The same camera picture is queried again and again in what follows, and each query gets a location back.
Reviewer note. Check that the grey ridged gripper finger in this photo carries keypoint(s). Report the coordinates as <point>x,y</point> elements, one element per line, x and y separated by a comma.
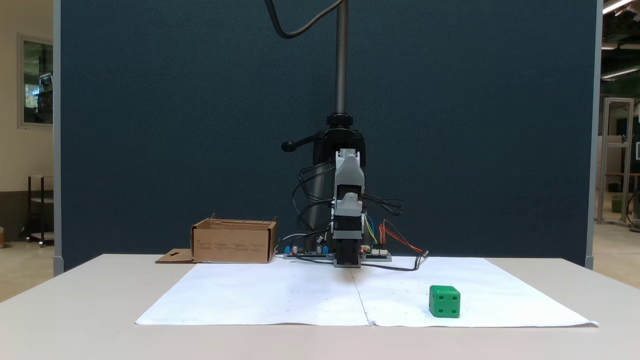
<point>348,207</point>

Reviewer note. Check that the green die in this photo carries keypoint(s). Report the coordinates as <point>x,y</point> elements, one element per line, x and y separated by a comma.
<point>444,302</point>

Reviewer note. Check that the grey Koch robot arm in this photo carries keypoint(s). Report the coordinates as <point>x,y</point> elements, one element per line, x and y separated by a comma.
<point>349,172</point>

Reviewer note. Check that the green bin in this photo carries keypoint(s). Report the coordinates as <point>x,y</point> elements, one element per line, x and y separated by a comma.
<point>617,205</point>

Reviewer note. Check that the servo driver circuit board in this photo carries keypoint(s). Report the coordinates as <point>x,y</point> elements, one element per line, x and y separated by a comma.
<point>300,253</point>

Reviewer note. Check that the white paper sheet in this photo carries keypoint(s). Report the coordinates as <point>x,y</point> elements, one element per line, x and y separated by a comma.
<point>275,295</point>

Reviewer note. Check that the brown cardboard box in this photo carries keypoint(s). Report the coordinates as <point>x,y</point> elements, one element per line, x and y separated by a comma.
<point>230,245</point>

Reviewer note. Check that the black and silver tripod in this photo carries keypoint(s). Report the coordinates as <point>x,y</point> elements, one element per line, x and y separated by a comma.
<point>341,60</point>

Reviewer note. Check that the dark blue partition panel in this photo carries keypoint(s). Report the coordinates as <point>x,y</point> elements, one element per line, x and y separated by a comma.
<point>175,125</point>

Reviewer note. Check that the fluorescent ceiling light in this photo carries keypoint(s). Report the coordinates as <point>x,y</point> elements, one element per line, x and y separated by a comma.
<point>617,5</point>
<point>617,73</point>

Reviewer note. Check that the dark shelf cart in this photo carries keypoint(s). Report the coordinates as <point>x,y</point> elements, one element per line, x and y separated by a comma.
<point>42,200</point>

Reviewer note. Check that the aluminium profile frame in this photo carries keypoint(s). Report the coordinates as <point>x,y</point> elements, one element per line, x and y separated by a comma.
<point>618,100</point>

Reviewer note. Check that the framed wall window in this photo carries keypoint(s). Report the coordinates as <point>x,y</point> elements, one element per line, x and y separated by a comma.
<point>37,80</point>

